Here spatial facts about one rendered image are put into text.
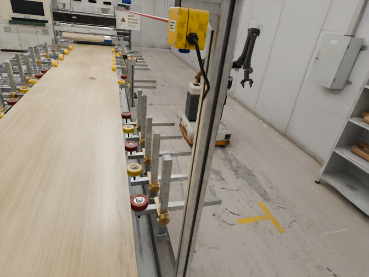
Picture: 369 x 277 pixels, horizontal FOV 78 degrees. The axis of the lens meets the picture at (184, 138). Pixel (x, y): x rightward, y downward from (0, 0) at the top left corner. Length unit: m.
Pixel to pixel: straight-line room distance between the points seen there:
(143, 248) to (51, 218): 0.46
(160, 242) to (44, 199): 0.55
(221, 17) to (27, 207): 1.02
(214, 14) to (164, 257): 0.98
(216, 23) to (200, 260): 1.80
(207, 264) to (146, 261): 0.86
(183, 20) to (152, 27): 11.62
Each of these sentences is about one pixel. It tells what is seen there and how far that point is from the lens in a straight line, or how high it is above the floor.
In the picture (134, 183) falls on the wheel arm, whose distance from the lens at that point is 1.32.
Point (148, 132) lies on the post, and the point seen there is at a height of 1.02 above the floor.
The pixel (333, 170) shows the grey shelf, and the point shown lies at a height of 0.16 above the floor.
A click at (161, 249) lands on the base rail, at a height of 0.70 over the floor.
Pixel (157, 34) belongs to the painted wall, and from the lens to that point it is 12.07.
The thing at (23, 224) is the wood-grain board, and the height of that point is 0.90.
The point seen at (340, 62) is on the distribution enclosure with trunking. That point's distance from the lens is 3.40.
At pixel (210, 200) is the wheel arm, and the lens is 1.20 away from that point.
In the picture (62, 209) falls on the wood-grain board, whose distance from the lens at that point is 1.11.
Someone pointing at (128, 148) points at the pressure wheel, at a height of 0.90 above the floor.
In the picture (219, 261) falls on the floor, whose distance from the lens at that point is 2.04.
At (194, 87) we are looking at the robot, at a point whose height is 0.81.
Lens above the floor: 1.65
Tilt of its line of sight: 28 degrees down
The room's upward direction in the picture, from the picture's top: 7 degrees clockwise
